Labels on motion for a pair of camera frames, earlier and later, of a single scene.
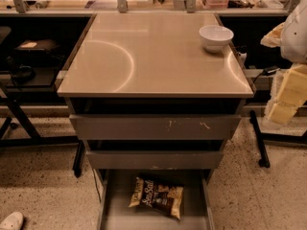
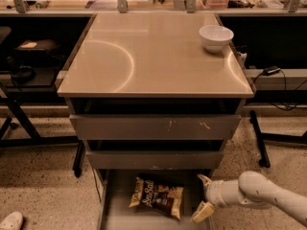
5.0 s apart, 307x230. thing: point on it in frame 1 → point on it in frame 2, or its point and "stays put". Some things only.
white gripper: [296, 38] → [213, 193]
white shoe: [13, 221] stays put
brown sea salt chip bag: [166, 199] stays put
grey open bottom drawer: [116, 189] stays put
